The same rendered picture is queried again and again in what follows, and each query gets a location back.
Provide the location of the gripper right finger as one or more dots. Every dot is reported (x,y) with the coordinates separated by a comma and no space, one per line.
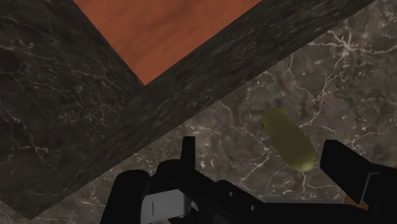
(344,167)

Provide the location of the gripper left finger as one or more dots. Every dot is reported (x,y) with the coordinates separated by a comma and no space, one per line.
(130,192)

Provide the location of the yellow-green oblong fruit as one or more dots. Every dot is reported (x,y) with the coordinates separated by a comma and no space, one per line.
(288,141)

